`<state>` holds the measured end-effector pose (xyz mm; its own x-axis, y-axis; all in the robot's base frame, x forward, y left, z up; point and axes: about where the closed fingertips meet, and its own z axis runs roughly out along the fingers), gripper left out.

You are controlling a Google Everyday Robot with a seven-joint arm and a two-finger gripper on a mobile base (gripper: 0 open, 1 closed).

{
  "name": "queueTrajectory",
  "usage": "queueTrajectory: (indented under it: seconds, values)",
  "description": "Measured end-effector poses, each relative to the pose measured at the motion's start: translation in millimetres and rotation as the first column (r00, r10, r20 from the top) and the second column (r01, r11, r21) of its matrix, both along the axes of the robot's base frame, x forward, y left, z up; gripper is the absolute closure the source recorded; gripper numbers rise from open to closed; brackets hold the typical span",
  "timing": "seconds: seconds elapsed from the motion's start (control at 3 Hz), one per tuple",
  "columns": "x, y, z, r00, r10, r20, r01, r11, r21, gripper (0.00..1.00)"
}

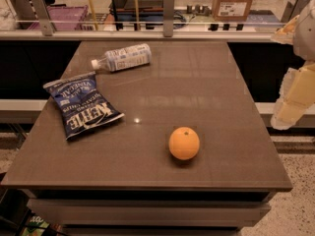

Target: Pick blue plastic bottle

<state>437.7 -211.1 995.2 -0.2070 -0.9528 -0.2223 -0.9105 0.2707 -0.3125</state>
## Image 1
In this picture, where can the blue label plastic bottle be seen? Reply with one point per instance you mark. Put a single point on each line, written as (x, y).
(123, 58)

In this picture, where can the green snack package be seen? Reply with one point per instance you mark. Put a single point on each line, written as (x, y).
(35, 226)

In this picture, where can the cardboard box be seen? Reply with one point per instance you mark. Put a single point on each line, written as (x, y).
(231, 10)

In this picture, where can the orange fruit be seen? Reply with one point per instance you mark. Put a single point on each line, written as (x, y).
(184, 143)

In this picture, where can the brown table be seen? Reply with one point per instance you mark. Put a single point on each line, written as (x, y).
(121, 179)

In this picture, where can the blue kettle chips bag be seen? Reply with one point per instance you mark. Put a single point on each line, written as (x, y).
(81, 105)

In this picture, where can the purple plastic crate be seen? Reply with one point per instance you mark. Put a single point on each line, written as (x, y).
(67, 18)

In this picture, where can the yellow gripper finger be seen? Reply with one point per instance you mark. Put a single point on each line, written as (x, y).
(297, 94)
(285, 34)

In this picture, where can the glass railing with metal posts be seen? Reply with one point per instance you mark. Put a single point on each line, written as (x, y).
(197, 27)

